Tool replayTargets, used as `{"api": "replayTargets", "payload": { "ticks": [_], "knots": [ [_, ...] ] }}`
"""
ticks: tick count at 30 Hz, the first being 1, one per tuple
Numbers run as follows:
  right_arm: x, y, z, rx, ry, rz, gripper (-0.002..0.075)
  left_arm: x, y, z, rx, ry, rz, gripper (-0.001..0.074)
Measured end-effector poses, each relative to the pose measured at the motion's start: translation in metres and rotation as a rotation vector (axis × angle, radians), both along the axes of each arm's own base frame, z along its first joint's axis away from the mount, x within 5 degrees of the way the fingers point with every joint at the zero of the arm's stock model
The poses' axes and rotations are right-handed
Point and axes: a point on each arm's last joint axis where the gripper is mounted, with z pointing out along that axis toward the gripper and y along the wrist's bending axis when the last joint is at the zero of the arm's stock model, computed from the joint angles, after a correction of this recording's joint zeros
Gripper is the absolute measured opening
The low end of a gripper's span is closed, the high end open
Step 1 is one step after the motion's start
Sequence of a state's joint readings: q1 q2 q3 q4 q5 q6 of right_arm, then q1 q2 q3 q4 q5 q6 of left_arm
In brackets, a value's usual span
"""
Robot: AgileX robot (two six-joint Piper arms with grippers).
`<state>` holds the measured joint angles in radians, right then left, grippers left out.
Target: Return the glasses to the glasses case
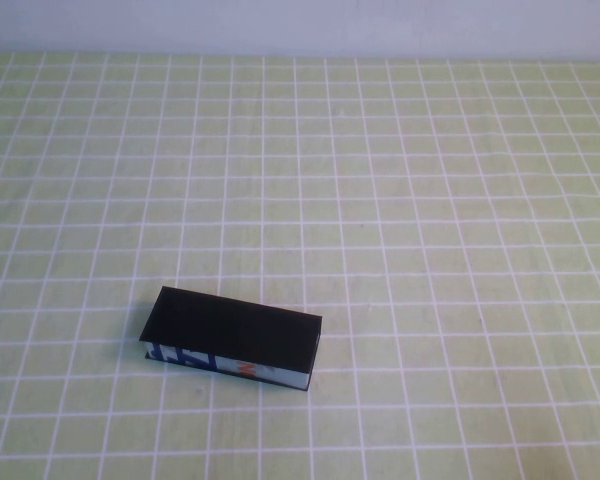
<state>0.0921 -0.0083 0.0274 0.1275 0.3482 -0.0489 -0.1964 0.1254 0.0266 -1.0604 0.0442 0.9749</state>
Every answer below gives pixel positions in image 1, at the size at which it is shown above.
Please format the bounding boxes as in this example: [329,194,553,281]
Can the black glasses case printed sides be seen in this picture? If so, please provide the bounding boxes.
[138,284,325,392]

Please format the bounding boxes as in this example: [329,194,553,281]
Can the green checked tablecloth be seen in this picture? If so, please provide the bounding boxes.
[0,49,600,480]

